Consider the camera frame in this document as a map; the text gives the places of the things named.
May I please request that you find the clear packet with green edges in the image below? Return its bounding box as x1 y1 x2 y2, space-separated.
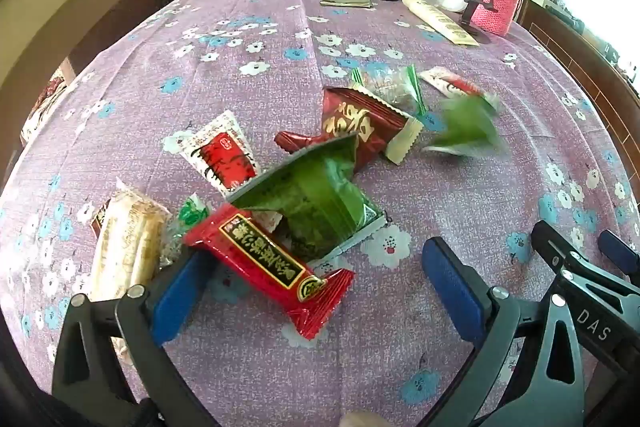
350 64 428 118

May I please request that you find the cream tube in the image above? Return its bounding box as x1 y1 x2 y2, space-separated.
401 0 480 48

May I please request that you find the wooden furniture with panels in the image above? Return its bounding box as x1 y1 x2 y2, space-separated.
510 0 640 98

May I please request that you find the bright green snack packet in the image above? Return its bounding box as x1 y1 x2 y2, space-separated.
422 94 506 158

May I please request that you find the white packet with red label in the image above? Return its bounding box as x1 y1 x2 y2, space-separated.
179 109 263 196

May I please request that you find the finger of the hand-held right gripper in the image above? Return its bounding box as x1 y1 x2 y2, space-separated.
530 220 583 280
599 229 640 280

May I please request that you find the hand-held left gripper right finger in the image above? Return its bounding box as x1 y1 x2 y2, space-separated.
417 236 587 427

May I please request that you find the beige bread packet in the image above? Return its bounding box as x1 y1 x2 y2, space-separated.
87 189 171 365

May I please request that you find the large green snack packet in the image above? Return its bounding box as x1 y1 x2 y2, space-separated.
227 132 388 263

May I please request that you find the red patterned cushion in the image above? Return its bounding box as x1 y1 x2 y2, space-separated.
20 62 76 145

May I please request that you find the small clear green packet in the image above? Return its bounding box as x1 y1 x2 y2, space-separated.
160 194 213 268

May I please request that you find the purple floral bed sheet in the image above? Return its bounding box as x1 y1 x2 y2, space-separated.
0 0 640 427

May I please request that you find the dark red snack packet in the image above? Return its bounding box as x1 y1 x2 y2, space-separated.
274 87 425 172

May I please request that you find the small red and white packet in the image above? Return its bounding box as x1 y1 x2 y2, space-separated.
419 68 488 98

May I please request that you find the long red snack packet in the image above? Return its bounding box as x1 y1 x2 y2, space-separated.
182 202 356 340

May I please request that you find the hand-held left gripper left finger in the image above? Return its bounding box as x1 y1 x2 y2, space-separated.
51 251 221 427

